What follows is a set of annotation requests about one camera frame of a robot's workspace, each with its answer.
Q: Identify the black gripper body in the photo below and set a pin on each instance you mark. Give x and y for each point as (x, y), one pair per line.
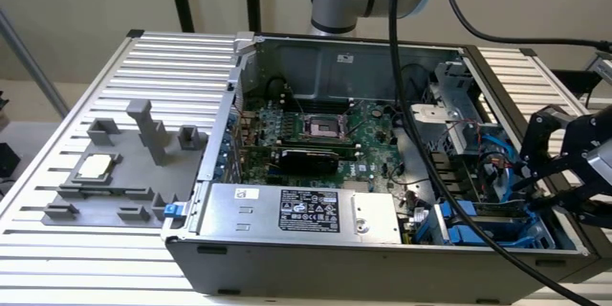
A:
(580, 134)

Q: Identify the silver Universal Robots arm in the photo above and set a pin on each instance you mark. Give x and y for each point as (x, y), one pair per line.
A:
(344, 1)

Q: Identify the disk drive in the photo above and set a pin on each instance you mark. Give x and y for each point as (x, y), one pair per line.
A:
(499, 210)

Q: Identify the blue disk bay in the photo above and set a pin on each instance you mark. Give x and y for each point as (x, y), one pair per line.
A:
(498, 232)

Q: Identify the black box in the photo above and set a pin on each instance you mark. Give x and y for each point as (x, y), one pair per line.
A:
(576, 82)

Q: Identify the silver metal drive cage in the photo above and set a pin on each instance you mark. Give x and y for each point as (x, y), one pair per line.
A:
(450, 112)

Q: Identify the silver device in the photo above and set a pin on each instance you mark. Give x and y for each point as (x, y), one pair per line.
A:
(600, 66)

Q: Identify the green motherboard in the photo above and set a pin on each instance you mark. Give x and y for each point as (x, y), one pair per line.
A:
(368, 141)

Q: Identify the CPU socket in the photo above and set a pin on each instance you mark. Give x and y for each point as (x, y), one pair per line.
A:
(322, 126)

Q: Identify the black graphics card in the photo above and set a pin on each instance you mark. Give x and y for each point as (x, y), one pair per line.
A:
(308, 161)

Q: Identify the black open PC case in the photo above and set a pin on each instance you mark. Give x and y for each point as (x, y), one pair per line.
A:
(335, 270)

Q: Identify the silver power supply unit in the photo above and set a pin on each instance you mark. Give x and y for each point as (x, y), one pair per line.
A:
(268, 213)

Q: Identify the blue case latch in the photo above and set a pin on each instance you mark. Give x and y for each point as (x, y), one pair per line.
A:
(172, 211)

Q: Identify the grey parts rack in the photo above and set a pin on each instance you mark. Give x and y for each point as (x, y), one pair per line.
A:
(130, 162)

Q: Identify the silver CPU chip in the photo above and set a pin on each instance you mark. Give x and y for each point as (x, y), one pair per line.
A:
(96, 167)

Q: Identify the grey metal pole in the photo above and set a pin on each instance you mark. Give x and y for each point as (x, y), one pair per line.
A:
(28, 62)

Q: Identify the black object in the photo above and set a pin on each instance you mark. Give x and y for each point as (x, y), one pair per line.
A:
(10, 159)

